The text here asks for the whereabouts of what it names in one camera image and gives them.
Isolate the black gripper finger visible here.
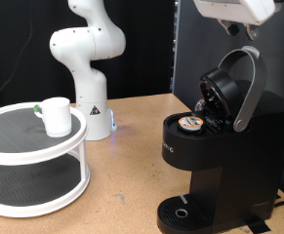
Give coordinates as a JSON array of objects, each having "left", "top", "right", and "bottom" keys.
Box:
[
  {"left": 245, "top": 23, "right": 260, "bottom": 42},
  {"left": 218, "top": 19, "right": 241, "bottom": 37}
]

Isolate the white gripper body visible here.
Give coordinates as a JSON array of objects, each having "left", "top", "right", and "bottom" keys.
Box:
[{"left": 193, "top": 0, "right": 283, "bottom": 26}]

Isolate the white coffee pod orange rim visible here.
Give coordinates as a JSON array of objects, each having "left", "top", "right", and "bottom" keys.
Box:
[{"left": 178, "top": 115, "right": 205, "bottom": 133}]

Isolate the black Keurig coffee machine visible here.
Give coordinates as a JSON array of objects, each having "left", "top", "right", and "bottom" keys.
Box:
[{"left": 156, "top": 45, "right": 284, "bottom": 234}]

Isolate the white mug green tape handle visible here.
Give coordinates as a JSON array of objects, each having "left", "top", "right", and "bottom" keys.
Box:
[{"left": 33, "top": 97, "right": 73, "bottom": 138}]

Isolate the white two-tier turntable shelf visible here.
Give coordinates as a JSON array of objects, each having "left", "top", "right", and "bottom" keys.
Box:
[{"left": 0, "top": 101, "right": 92, "bottom": 218}]

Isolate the black power cable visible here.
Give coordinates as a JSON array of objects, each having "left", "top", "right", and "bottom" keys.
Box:
[{"left": 272, "top": 194, "right": 284, "bottom": 209}]

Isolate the thin black hanging cable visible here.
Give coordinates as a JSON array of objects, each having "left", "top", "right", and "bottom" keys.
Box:
[{"left": 0, "top": 0, "right": 34, "bottom": 105}]

